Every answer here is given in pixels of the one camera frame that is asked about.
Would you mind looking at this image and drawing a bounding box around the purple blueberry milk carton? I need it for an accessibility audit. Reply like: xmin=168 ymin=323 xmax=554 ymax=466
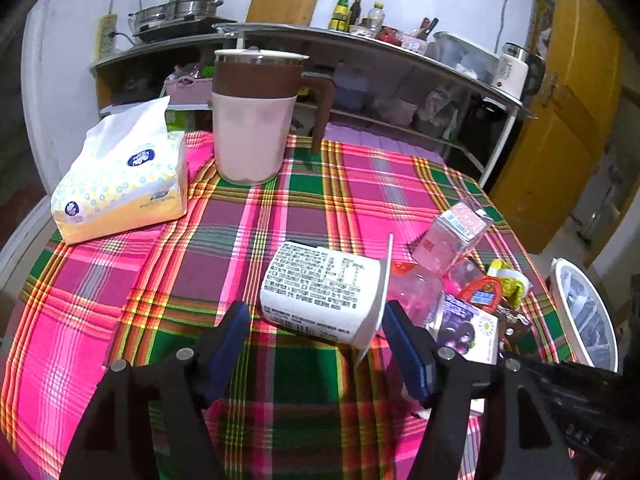
xmin=435 ymin=294 xmax=499 ymax=364

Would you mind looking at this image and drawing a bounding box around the yellow red snack wrapper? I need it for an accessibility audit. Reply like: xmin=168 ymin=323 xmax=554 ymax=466
xmin=487 ymin=259 xmax=532 ymax=310

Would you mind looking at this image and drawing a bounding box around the brown coffee sachet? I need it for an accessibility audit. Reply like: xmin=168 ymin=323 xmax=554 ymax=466
xmin=496 ymin=306 xmax=532 ymax=356

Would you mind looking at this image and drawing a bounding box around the white trash bin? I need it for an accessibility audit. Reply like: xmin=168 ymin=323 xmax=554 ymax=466
xmin=548 ymin=258 xmax=620 ymax=372

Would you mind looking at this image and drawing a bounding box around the metal kitchen shelf rack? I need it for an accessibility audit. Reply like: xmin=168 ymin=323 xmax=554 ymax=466
xmin=89 ymin=23 xmax=530 ymax=188

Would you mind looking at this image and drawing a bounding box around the clear pink plastic cup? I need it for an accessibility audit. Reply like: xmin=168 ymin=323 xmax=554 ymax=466
xmin=387 ymin=262 xmax=444 ymax=327

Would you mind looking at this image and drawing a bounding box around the plaid tablecloth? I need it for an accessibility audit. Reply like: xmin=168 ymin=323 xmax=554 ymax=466
xmin=0 ymin=129 xmax=576 ymax=480

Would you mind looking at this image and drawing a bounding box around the red round jelly lid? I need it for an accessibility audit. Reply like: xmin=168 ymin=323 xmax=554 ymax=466
xmin=458 ymin=276 xmax=503 ymax=313

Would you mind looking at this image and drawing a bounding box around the strawberry milk carton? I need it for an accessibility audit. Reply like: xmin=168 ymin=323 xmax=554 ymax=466
xmin=412 ymin=202 xmax=494 ymax=276

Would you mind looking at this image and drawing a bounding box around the tissue pack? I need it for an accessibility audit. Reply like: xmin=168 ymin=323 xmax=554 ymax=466
xmin=51 ymin=96 xmax=188 ymax=245

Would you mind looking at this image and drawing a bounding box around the pink lidded storage box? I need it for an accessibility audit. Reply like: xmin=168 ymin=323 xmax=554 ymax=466
xmin=324 ymin=122 xmax=445 ymax=165

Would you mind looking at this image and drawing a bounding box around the pink brown thermos jug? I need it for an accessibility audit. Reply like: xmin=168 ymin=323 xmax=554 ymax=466
xmin=212 ymin=47 xmax=335 ymax=186

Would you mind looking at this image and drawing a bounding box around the yellow wooden door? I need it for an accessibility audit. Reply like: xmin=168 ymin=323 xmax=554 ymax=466
xmin=490 ymin=0 xmax=622 ymax=254

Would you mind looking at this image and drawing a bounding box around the white electric kettle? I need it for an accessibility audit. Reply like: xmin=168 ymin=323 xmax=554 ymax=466
xmin=491 ymin=42 xmax=546 ymax=101

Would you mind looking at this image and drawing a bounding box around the grey plastic basin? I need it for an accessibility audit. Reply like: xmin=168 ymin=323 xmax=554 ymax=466
xmin=434 ymin=32 xmax=498 ymax=84

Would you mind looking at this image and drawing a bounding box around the white power strip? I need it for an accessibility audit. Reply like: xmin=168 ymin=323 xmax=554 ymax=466
xmin=96 ymin=13 xmax=117 ymax=60

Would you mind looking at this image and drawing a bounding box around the steel cooking pot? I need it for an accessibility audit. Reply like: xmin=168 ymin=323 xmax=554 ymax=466
xmin=129 ymin=0 xmax=224 ymax=36

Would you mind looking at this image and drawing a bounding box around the clear plastic bottle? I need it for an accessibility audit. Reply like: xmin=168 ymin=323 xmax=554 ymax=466
xmin=367 ymin=2 xmax=385 ymax=35

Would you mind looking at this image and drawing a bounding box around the green glass bottle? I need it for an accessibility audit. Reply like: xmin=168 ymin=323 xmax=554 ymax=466
xmin=328 ymin=0 xmax=349 ymax=32

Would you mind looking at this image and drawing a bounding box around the dark sauce bottle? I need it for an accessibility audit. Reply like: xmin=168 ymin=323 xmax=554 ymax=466
xmin=348 ymin=0 xmax=361 ymax=26

